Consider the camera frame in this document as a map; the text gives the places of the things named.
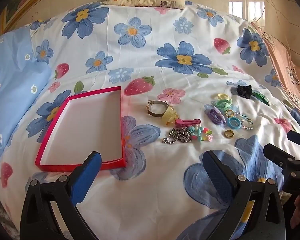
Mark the pink hair clip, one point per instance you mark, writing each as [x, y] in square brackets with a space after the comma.
[187, 122]

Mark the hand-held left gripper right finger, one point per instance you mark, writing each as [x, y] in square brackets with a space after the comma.
[220, 177]

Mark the red shallow cardboard box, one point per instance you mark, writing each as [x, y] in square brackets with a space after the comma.
[90, 125]

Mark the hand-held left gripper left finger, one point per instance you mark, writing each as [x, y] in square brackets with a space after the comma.
[88, 172]

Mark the green hair clip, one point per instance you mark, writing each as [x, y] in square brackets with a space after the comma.
[261, 98]

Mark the peach printed cloth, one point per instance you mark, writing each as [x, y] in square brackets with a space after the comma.
[285, 67]

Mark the floral strawberry print bedsheet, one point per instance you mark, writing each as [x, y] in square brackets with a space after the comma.
[160, 192]

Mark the light blue flowered pillow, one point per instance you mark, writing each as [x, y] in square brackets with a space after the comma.
[12, 85]

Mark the black hair claw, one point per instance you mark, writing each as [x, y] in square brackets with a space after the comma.
[243, 91]

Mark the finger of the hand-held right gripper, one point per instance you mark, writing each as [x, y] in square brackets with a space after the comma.
[277, 152]
[298, 138]

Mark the patterned mat with gold border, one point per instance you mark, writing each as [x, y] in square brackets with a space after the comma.
[22, 5]

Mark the yellow translucent hair claw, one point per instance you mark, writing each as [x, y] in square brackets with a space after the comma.
[168, 115]

